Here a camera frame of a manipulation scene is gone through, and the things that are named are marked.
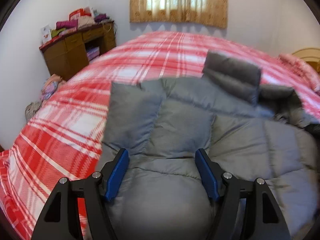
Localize boxes under desk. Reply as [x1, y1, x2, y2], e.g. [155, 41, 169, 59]
[87, 47, 100, 61]

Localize grey puffer jacket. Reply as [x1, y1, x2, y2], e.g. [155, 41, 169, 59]
[98, 52, 319, 239]

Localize cream wooden headboard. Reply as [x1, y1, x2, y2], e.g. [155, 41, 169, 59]
[292, 48, 320, 74]

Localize beige window curtain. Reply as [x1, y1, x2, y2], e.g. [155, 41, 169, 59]
[130, 0, 228, 29]

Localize red plaid bed sheet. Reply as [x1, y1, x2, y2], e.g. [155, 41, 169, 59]
[1, 31, 319, 239]

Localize pink floral folded blanket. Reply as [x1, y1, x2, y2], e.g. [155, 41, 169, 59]
[278, 54, 319, 94]

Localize brown wooden desk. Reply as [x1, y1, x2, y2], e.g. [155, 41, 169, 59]
[40, 21, 116, 81]

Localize clothes pile on desk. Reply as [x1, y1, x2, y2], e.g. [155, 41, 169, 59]
[50, 7, 113, 38]

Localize white card on desk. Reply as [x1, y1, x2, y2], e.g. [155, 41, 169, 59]
[41, 25, 52, 44]

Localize clothes pile on floor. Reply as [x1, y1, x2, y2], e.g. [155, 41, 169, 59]
[24, 74, 66, 122]

